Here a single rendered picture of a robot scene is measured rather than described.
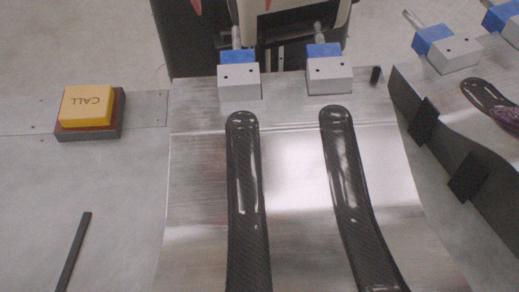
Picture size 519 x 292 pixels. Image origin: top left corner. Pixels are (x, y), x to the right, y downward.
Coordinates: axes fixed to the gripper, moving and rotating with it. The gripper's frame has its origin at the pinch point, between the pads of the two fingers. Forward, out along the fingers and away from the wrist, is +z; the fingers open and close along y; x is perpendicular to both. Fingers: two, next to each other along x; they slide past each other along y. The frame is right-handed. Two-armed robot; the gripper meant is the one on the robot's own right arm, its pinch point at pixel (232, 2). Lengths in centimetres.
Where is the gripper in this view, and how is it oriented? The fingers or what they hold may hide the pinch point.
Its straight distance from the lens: 51.3
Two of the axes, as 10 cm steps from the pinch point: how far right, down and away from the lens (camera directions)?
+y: 10.0, -0.7, 0.2
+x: -0.7, -7.9, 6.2
